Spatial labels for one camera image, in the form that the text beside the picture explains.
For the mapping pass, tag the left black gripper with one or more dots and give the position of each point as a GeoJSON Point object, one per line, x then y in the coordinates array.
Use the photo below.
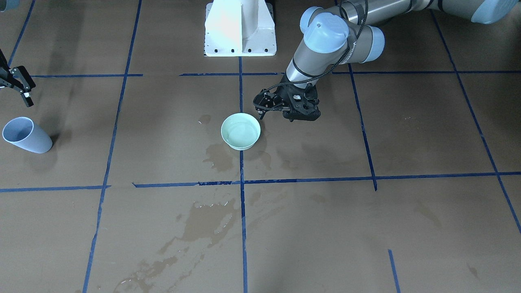
{"type": "Point", "coordinates": [281, 97]}

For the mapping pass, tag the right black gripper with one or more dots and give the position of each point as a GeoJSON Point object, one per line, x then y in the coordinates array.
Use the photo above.
{"type": "Point", "coordinates": [16, 80]}

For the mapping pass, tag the blue plastic cup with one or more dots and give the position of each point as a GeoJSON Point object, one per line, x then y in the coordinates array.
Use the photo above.
{"type": "Point", "coordinates": [24, 133]}

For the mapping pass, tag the mint green bowl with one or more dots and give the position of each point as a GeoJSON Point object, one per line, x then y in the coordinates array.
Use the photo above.
{"type": "Point", "coordinates": [240, 131]}

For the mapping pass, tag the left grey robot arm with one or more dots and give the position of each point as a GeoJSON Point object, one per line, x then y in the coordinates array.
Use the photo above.
{"type": "Point", "coordinates": [347, 33]}

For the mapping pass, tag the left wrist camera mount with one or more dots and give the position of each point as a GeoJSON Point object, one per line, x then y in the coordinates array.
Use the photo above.
{"type": "Point", "coordinates": [266, 101]}

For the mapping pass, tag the white camera mast post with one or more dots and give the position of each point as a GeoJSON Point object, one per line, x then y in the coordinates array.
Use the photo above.
{"type": "Point", "coordinates": [240, 28]}

